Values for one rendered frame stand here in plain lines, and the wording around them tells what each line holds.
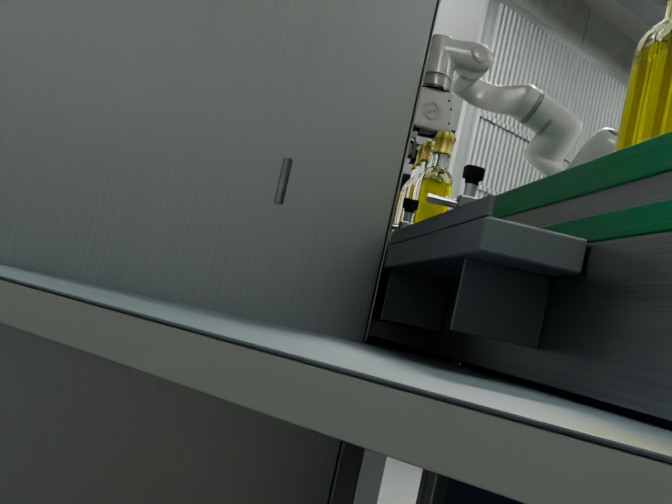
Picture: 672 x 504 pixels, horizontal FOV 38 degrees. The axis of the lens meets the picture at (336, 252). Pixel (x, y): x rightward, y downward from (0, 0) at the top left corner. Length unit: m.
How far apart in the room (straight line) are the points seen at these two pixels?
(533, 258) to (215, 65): 0.61
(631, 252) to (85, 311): 0.39
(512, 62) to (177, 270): 5.61
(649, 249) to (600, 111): 6.98
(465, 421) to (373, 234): 0.84
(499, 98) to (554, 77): 4.87
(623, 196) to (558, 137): 1.42
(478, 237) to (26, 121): 0.68
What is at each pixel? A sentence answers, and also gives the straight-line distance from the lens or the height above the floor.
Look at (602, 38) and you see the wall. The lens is 7.79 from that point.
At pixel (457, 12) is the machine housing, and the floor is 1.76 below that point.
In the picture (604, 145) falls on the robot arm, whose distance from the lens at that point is 2.21.
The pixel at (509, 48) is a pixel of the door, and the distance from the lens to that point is 6.71.
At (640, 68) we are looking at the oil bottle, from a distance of 0.92.
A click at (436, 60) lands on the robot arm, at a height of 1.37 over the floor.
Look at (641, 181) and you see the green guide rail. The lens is 0.81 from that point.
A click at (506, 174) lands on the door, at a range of 6.72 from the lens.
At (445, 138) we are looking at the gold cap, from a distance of 1.87.
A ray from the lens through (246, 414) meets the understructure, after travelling 1.26.
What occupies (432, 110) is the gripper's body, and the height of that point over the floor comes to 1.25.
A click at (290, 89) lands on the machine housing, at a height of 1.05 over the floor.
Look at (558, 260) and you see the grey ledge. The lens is 0.81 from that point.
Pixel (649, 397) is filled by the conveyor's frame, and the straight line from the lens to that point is 0.67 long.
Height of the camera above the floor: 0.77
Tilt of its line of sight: 4 degrees up
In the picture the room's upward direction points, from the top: 12 degrees clockwise
